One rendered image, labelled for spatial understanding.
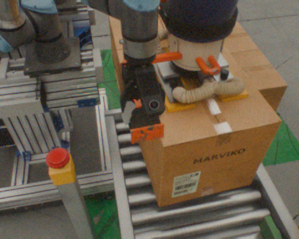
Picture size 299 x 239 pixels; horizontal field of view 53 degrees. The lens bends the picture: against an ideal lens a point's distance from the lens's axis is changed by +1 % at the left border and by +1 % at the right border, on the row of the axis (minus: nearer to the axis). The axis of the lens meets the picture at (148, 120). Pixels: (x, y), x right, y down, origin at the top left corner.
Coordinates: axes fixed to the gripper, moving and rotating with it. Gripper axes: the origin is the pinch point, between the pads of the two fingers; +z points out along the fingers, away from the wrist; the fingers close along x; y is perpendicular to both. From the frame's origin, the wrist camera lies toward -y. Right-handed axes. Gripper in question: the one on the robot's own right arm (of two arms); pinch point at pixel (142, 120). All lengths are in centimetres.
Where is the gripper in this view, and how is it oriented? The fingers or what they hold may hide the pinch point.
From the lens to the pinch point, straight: 78.1
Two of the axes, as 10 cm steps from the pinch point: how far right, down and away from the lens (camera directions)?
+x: -9.6, 1.9, -1.8
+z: -0.1, 6.8, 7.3
